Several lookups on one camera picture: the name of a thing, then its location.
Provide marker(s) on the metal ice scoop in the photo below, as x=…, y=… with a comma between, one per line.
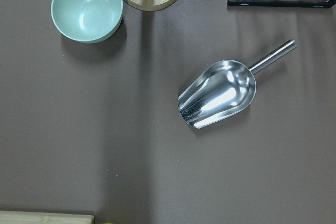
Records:
x=226, y=88

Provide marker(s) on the mint green bowl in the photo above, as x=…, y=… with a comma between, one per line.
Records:
x=87, y=21

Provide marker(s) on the bamboo cutting board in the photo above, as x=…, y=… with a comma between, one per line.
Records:
x=42, y=217

